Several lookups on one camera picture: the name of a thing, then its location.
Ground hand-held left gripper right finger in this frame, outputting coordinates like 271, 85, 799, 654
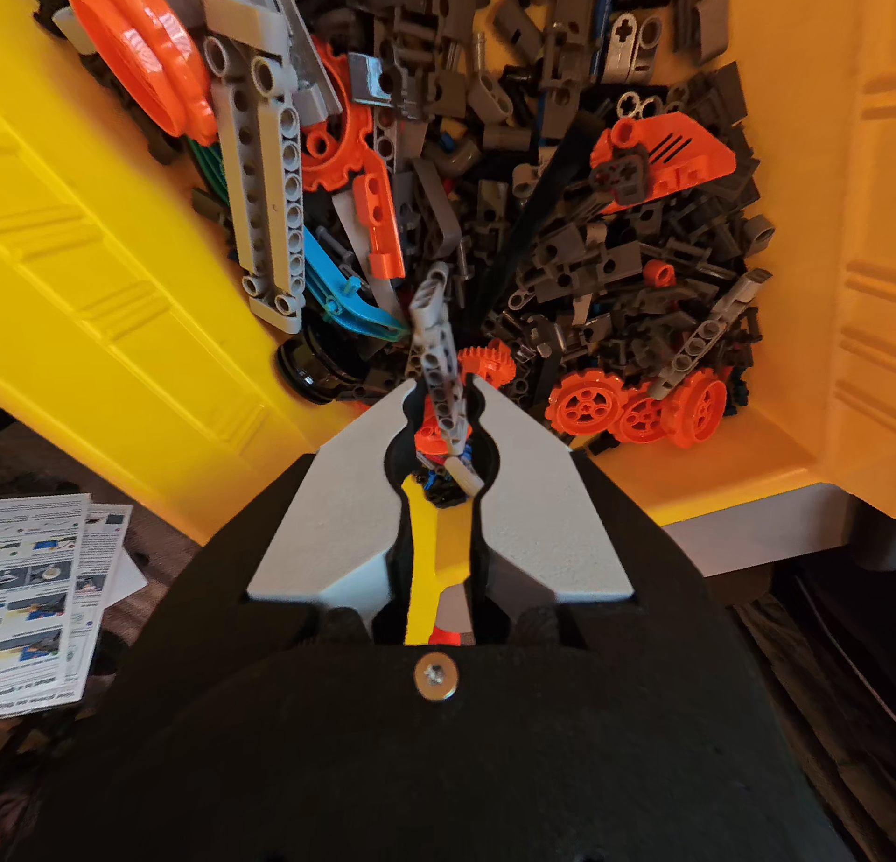
470, 376, 637, 642

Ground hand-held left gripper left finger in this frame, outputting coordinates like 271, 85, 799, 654
246, 379, 421, 645

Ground light grey holed beam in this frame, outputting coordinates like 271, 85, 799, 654
408, 261, 485, 497

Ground pile of toy building pieces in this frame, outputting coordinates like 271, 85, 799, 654
24, 0, 774, 506

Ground yellow plastic bin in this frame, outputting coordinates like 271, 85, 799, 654
0, 0, 896, 646

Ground orange sprocket wheel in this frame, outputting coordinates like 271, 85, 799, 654
609, 385, 673, 445
661, 367, 729, 450
545, 371, 627, 437
66, 0, 218, 147

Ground black toy wheel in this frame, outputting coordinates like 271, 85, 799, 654
275, 323, 368, 406

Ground orange toothed gear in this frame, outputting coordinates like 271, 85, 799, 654
458, 339, 518, 388

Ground blue brick separator tool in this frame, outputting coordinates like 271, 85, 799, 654
302, 226, 409, 341

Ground printed paper sheet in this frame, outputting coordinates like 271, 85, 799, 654
0, 493, 149, 719

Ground orange winged panel piece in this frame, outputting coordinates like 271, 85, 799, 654
590, 112, 737, 215

